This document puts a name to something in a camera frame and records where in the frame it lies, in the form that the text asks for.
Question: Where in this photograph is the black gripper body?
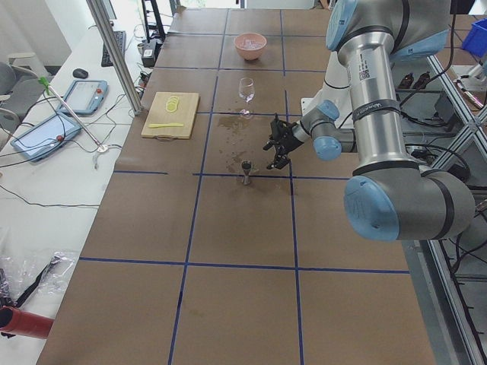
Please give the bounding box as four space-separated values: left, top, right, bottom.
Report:
269 118 303 154

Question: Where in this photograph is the steel jigger cup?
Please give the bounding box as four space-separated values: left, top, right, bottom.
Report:
240 160 253 186

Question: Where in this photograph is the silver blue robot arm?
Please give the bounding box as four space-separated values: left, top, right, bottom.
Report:
266 1 475 241

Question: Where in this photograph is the clear wine glass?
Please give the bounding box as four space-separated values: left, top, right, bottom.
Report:
238 78 255 119

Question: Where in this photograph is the pink bowl of ice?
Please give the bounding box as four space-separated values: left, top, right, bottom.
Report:
234 33 267 61

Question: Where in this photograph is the bamboo cutting board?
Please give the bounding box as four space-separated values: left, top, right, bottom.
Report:
141 92 199 139

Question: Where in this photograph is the lemon slices stack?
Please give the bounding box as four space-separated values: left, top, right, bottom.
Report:
165 95 180 113

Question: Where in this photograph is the yellow plastic knife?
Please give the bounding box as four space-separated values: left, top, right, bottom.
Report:
148 122 184 129

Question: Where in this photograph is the silver rod green clip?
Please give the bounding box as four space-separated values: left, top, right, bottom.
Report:
38 76 109 153

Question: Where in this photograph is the black keyboard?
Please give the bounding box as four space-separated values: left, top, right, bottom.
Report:
100 30 126 68

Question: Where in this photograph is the far blue teach pendant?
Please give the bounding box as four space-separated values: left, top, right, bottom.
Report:
62 80 108 116

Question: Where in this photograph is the blue teach pendant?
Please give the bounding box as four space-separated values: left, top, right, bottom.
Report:
10 113 81 163
62 80 108 116

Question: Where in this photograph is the black computer mouse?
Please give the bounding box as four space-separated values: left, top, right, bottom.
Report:
72 68 89 79

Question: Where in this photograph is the blue storage bin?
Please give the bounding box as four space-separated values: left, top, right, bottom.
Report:
461 18 487 57

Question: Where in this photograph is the near blue teach pendant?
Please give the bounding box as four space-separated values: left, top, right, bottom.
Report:
10 113 81 163

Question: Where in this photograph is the clear plastic bag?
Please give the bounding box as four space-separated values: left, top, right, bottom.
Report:
1 227 78 308

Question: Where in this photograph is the red thermos bottle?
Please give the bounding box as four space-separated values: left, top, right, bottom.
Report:
1 306 54 339

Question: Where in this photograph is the aluminium frame post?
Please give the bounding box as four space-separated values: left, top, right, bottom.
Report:
86 0 143 116

